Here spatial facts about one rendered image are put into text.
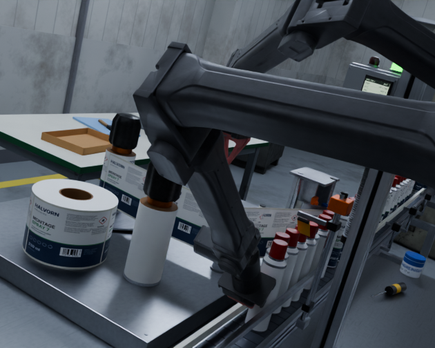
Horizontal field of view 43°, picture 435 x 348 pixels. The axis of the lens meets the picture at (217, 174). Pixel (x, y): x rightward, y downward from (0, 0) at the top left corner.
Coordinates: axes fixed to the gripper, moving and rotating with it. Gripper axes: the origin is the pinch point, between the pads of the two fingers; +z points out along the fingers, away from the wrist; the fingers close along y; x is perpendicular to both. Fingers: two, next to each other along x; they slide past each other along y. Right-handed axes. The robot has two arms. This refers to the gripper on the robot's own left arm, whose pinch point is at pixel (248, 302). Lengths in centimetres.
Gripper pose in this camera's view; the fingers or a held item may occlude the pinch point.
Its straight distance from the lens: 119.3
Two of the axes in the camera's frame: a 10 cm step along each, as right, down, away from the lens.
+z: 0.8, 6.4, 7.6
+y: -8.6, -3.5, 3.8
